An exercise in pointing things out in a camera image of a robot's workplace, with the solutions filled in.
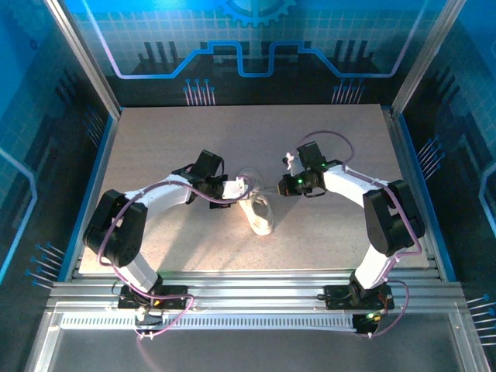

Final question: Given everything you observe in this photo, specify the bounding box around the white shoelace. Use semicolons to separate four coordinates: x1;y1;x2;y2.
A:
247;187;281;211

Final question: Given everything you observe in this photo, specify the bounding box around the white sneaker shoe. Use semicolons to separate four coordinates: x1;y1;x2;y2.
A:
236;167;276;237

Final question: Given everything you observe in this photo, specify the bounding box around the black controller board with LEDs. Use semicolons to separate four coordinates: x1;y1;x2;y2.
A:
353;312;383;336

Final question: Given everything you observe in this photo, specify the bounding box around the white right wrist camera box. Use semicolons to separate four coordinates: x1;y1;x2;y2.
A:
282;151;300;172

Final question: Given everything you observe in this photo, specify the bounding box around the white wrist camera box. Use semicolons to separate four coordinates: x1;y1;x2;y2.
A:
282;151;300;172
223;175;251;202

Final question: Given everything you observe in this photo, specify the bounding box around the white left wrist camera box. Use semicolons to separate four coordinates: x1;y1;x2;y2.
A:
223;175;251;202

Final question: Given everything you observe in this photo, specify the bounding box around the aluminium side rail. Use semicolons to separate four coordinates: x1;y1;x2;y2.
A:
381;106;446;282

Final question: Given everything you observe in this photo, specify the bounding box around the aluminium rail frame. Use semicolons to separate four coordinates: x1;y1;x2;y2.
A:
46;269;467;312

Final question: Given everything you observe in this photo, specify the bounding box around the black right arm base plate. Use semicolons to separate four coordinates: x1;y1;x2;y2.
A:
324;284;396;311

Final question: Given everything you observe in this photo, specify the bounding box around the white slotted cable duct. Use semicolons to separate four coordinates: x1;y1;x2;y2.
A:
60;312;360;332

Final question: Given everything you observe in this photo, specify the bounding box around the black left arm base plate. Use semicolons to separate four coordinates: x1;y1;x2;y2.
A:
117;285;189;311

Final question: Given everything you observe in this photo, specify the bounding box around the aluminium enclosure post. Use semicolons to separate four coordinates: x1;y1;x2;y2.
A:
390;0;468;117
43;0;124;122

